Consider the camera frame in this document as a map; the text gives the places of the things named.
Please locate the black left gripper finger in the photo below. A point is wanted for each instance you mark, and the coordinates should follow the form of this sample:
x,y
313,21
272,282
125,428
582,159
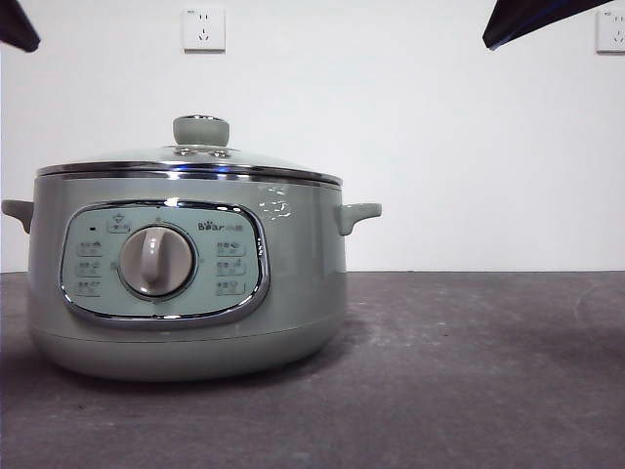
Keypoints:
x,y
17,22

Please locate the pale green electric cooking pot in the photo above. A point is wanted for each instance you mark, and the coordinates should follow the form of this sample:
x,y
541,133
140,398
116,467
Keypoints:
x,y
298,273

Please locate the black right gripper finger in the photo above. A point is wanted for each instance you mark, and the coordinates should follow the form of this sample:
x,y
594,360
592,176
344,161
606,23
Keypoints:
x,y
532,19

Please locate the glass lid with green knob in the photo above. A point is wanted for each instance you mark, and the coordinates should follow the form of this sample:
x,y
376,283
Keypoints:
x,y
200,131

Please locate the white wall socket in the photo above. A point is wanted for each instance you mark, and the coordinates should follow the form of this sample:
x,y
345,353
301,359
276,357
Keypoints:
x,y
612,34
204,29

